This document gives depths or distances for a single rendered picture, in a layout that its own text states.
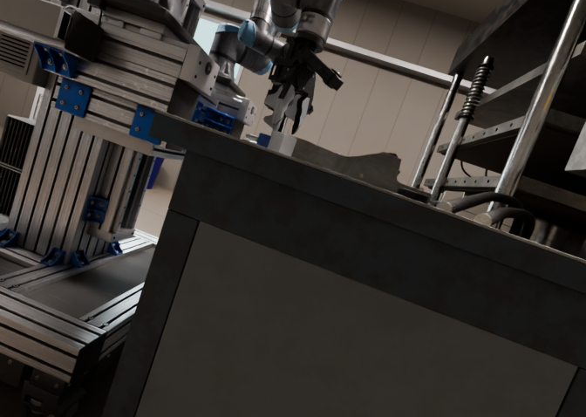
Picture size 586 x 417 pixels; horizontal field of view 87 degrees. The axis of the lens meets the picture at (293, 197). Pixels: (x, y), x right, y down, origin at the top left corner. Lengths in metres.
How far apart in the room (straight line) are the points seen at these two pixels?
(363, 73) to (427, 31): 0.87
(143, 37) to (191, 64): 0.14
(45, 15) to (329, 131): 3.34
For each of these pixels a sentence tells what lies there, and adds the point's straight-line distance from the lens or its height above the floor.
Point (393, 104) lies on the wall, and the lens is 4.09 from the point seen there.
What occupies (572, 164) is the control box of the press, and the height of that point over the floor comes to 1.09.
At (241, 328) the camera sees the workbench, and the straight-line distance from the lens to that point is 0.49.
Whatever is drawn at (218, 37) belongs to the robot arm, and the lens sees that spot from 1.46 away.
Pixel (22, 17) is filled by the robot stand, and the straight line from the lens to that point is 0.99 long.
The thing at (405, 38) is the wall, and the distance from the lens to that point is 4.35.
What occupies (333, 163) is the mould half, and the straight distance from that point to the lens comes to 1.03.
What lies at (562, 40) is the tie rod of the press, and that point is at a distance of 1.46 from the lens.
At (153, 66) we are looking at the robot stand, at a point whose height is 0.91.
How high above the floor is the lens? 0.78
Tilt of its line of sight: 5 degrees down
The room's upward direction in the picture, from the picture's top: 20 degrees clockwise
